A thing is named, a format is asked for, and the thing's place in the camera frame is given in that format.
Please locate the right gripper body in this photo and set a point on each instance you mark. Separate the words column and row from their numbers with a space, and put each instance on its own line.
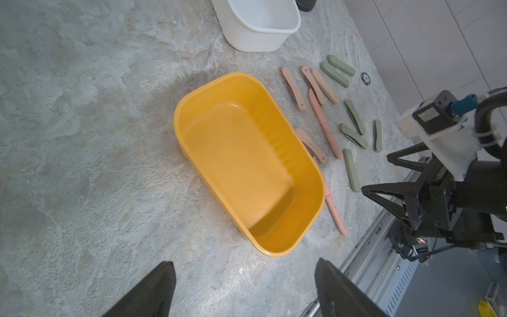
column 461, row 213

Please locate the green folded knife front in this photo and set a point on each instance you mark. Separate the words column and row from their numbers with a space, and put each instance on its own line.
column 351, row 170

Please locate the white plastic storage box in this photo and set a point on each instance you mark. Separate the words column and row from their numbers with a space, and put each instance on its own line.
column 257, row 25

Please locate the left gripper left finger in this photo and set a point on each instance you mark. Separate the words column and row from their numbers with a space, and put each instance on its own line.
column 152, row 296

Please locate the green folded knife upright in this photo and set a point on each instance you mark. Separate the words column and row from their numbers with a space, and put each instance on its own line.
column 358, row 123

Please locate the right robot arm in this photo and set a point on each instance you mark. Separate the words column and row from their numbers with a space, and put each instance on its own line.
column 492, row 149

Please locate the pink fruit knife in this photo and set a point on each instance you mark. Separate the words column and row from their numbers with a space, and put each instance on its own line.
column 319, row 156

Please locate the green folded knife right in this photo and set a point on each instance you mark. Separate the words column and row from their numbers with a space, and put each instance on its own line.
column 377, row 144

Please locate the long pink ceramic knife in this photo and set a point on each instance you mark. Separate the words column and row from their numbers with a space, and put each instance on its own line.
column 335, row 213

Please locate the aluminium mounting rail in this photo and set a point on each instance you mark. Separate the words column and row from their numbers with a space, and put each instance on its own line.
column 376, row 269

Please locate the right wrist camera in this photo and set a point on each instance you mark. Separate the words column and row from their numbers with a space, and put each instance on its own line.
column 446, row 126

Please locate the long pink open knife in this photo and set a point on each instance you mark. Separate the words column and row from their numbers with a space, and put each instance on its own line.
column 324, row 124

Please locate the yellow plastic storage box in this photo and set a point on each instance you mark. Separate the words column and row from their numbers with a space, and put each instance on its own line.
column 247, row 153

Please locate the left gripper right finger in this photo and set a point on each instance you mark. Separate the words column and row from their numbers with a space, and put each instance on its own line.
column 339, row 296

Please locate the green folded knife centre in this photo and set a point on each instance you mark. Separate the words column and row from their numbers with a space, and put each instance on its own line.
column 353, row 136

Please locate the black stand with round disc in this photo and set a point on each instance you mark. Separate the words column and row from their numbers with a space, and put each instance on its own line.
column 306, row 5

